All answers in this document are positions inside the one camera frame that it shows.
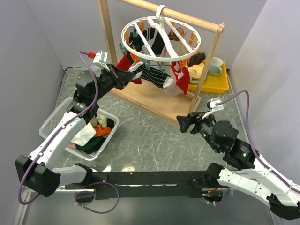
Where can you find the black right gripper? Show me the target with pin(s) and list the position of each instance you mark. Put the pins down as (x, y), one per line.
(195, 117)

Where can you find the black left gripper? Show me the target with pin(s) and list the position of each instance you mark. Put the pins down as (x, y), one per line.
(121, 78)

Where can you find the black striped sock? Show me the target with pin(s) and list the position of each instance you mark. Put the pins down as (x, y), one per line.
(155, 76)

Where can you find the white round clip hanger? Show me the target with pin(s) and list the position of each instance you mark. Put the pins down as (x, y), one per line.
(155, 33)

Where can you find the pale pink sock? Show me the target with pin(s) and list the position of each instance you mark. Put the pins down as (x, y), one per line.
(173, 89)

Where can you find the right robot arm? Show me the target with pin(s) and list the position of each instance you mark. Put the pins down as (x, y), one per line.
(266, 184)

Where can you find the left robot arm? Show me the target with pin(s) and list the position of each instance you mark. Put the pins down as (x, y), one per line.
(37, 171)

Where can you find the wooden drying rack stand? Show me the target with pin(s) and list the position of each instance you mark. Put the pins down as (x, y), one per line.
(147, 96)

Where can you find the red white christmas sock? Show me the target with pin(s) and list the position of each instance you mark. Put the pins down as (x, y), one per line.
(182, 76)

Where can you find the yellow plastic tray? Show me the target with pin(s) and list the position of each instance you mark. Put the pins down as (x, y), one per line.
(213, 83)

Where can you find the beige sock in basket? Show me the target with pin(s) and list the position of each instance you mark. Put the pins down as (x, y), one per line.
(94, 122)

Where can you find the orange sock in basket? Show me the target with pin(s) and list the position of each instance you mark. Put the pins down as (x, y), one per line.
(102, 131)

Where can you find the light blue mug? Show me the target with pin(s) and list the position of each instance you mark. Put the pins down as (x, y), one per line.
(215, 66)

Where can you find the white plastic laundry basket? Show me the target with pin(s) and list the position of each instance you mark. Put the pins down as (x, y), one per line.
(56, 118)

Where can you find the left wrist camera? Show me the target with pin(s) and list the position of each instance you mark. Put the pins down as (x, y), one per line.
(99, 59)

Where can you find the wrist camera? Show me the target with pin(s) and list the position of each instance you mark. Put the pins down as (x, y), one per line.
(213, 105)
(99, 59)

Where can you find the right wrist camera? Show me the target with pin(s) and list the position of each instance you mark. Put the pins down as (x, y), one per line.
(213, 105)

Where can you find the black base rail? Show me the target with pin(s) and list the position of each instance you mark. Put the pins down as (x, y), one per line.
(106, 185)

